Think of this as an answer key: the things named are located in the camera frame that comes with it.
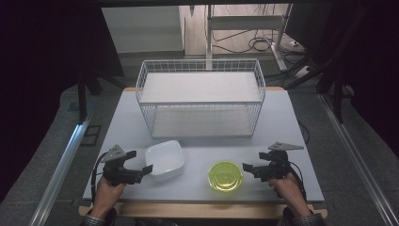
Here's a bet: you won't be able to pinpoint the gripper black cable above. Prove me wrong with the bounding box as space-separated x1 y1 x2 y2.
90 152 109 203
288 161 308 202

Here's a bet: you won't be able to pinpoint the person's plaid sleeve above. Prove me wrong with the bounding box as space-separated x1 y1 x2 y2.
79 213 109 226
291 212 327 226

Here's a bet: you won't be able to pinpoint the person's left plaid sleeve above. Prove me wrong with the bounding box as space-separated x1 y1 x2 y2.
79 213 109 226

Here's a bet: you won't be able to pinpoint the person's left hand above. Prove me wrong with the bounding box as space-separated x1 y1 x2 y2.
92 177 126 218

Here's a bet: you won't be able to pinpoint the white square bowl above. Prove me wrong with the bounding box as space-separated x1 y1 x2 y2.
144 139 186 180

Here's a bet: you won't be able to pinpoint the person's right plaid sleeve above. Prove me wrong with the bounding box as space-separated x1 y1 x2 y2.
291 212 327 226

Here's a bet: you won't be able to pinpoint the white power strip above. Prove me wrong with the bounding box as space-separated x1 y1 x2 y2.
294 65 312 79

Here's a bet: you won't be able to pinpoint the person's right hand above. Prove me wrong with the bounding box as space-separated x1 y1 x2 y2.
267 172 310 218

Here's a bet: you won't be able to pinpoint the white metal desk frame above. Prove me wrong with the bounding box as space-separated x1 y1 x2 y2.
205 3 294 72

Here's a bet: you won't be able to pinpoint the aluminium rail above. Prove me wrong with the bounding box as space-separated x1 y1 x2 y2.
29 115 92 226
317 93 399 226

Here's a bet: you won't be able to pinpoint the black metal stand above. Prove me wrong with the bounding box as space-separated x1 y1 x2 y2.
76 71 104 124
315 71 346 124

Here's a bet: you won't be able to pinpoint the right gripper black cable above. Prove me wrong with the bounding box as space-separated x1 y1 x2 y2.
288 161 308 202

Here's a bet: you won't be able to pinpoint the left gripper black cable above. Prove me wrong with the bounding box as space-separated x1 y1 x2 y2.
90 152 109 203

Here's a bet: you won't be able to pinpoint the white wire rack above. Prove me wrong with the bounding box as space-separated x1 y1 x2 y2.
135 58 267 139

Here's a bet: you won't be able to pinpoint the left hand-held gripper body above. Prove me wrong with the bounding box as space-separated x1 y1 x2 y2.
101 144 144 186

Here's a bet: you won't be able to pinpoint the dark floor grate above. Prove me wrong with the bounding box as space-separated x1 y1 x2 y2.
80 124 103 147

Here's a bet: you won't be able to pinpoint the black cables on floor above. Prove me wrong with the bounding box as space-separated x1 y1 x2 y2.
212 27 304 55

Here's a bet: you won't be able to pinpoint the yellow-green translucent bowl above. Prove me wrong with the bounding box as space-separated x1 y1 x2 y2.
207 160 245 193

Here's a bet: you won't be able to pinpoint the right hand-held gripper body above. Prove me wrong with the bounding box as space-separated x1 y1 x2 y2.
254 141 305 183

